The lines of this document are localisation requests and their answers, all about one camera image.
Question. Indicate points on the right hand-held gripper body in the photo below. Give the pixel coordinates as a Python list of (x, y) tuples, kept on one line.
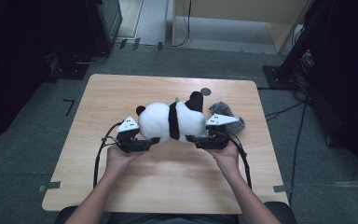
[(216, 141)]

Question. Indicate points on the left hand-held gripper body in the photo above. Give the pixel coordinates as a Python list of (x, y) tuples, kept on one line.
[(127, 124)]

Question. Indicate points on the panda plush toy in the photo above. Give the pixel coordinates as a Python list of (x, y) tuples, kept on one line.
[(155, 121)]

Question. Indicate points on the grey fuzzy scarf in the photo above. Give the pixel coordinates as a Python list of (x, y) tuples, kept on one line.
[(223, 109)]

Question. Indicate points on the person's right hand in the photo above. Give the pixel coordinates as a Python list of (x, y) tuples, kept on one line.
[(228, 160)]

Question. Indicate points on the person's left hand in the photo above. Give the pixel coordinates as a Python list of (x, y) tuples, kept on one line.
[(118, 161)]

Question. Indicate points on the grey round table hole cap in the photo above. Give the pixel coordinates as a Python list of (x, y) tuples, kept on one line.
[(206, 91)]

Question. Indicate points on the black floor tape corner mark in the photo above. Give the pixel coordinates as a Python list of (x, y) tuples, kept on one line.
[(70, 107)]

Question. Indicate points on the black flat floor base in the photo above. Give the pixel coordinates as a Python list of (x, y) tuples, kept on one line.
[(68, 70)]

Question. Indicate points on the person's dark clothing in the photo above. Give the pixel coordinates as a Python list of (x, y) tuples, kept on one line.
[(174, 219)]

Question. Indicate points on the black stand with base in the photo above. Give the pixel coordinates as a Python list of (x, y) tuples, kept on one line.
[(279, 76)]

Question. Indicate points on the grey floor tape strip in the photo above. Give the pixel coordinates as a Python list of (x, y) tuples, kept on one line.
[(49, 186)]

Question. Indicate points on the dark curtain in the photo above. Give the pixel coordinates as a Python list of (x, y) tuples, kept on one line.
[(351, 77), (15, 62)]

